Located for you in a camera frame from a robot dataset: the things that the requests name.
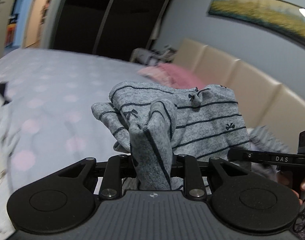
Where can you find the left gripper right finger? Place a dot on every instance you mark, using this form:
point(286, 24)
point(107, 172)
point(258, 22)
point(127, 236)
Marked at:
point(187, 168)

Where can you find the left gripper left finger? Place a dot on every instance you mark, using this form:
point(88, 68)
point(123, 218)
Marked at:
point(111, 184)

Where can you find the beige padded headboard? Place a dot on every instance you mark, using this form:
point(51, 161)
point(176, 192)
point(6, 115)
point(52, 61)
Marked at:
point(263, 101)

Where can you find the grey pink-dotted bed sheet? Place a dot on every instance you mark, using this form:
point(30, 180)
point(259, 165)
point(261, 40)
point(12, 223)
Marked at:
point(46, 122)

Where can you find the pink pillow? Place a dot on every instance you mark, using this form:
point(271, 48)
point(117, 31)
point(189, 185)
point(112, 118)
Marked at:
point(171, 75)

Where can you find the person right hand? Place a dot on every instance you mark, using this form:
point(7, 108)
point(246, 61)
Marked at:
point(286, 178)

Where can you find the framed yellow field painting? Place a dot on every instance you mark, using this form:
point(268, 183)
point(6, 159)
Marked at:
point(284, 18)

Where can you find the grey bedside table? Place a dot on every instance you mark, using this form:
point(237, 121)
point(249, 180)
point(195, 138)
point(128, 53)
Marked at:
point(153, 57)

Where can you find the dark sliding wardrobe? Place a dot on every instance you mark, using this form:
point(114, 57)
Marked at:
point(109, 28)

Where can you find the grey striped bow shirt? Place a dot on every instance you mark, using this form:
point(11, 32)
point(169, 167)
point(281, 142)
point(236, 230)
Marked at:
point(154, 123)

